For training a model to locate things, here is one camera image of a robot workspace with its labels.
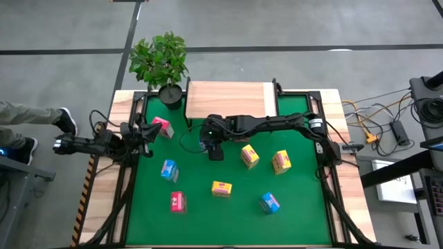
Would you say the green plant in black pot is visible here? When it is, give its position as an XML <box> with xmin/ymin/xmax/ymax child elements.
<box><xmin>128</xmin><ymin>30</ymin><xmax>190</xmax><ymax>111</ymax></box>

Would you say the white paper sheet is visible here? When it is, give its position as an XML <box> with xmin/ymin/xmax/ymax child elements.
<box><xmin>371</xmin><ymin>158</ymin><xmax>419</xmax><ymax>205</ymax></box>

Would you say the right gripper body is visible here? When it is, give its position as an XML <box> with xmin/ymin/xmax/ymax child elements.
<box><xmin>199</xmin><ymin>115</ymin><xmax>226</xmax><ymax>162</ymax></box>

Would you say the coiled black cable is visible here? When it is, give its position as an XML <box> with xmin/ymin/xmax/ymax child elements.
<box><xmin>413</xmin><ymin>98</ymin><xmax>443</xmax><ymax>125</ymax></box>

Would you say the computer monitor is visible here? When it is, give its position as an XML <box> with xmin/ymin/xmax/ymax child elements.
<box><xmin>419</xmin><ymin>136</ymin><xmax>443</xmax><ymax>152</ymax></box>

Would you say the green table mat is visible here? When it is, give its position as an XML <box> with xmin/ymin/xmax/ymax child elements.
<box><xmin>125</xmin><ymin>95</ymin><xmax>332</xmax><ymax>246</ymax></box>

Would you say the black floor cable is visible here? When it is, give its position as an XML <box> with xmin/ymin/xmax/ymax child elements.
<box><xmin>372</xmin><ymin>93</ymin><xmax>416</xmax><ymax>157</ymax></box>

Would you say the wooden shelf stand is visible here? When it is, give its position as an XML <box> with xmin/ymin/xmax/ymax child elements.
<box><xmin>184</xmin><ymin>76</ymin><xmax>284</xmax><ymax>129</ymax></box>

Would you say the grey side desk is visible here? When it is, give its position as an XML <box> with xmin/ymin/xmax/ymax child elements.
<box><xmin>0</xmin><ymin>155</ymin><xmax>57</xmax><ymax>249</ymax></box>

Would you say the person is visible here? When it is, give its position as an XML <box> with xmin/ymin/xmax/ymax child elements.
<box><xmin>0</xmin><ymin>100</ymin><xmax>79</xmax><ymax>166</ymax></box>

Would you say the yellow black hazard tape strip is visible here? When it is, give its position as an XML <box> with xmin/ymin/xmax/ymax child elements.
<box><xmin>71</xmin><ymin>154</ymin><xmax>100</xmax><ymax>247</ymax></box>

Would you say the orange floor cable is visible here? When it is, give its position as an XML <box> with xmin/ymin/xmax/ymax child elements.
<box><xmin>341</xmin><ymin>95</ymin><xmax>413</xmax><ymax>139</ymax></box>

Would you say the yellow Corn Pops cereal box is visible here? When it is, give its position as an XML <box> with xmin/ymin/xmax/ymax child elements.
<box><xmin>271</xmin><ymin>149</ymin><xmax>292</xmax><ymax>175</ymax></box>
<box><xmin>211</xmin><ymin>180</ymin><xmax>233</xmax><ymax>199</ymax></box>
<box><xmin>240</xmin><ymin>144</ymin><xmax>260</xmax><ymax>170</ymax></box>

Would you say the grey floor cable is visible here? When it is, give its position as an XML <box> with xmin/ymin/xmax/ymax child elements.
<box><xmin>341</xmin><ymin>88</ymin><xmax>413</xmax><ymax>104</ymax></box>

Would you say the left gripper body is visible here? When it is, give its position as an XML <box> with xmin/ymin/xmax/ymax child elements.
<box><xmin>129</xmin><ymin>112</ymin><xmax>155</xmax><ymax>159</ymax></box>

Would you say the dark workstation desk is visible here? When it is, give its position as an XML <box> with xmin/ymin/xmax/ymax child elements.
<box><xmin>359</xmin><ymin>71</ymin><xmax>443</xmax><ymax>249</ymax></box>

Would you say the black power brick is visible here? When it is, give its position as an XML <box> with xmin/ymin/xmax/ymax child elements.
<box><xmin>390</xmin><ymin>120</ymin><xmax>411</xmax><ymax>146</ymax></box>

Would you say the black keyboard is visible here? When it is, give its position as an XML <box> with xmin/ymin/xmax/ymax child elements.
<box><xmin>428</xmin><ymin>174</ymin><xmax>443</xmax><ymax>217</ymax></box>

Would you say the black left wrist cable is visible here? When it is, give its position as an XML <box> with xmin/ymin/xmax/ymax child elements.
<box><xmin>89</xmin><ymin>109</ymin><xmax>122</xmax><ymax>139</ymax></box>

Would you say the black metal rig frame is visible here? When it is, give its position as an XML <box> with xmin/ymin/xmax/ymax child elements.
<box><xmin>79</xmin><ymin>88</ymin><xmax>378</xmax><ymax>249</ymax></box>

